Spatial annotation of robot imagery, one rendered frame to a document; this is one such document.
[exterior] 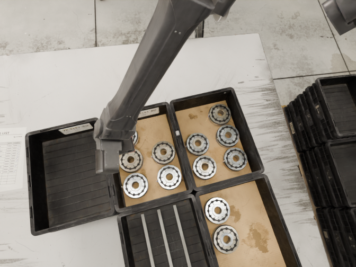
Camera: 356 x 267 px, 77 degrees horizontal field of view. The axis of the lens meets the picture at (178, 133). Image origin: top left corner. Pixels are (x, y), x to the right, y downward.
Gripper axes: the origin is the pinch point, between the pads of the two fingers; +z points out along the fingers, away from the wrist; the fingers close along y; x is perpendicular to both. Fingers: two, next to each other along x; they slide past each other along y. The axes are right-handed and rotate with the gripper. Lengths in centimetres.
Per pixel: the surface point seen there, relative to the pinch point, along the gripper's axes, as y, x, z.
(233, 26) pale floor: 118, 126, 111
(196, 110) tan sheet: 35.0, 15.8, 24.0
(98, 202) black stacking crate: -16.5, -14.0, 22.9
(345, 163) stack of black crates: 131, -29, 68
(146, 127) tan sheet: 9.8, 13.4, 23.8
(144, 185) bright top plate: 3.5, -12.4, 20.0
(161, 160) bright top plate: 12.8, -3.8, 20.3
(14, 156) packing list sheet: -57, 19, 37
